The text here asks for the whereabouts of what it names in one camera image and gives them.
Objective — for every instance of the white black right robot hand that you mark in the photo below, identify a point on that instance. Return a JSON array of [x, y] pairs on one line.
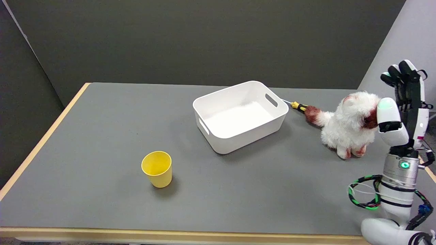
[[391, 127]]

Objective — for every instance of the white brown plush toy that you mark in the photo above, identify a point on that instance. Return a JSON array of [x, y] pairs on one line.
[[351, 124]]

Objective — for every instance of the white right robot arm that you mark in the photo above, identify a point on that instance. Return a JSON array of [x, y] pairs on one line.
[[398, 190]]

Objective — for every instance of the white plastic storage bin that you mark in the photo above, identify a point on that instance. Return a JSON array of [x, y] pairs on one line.
[[240, 115]]

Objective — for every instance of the yellow plastic cup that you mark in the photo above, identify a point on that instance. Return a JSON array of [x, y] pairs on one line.
[[157, 169]]

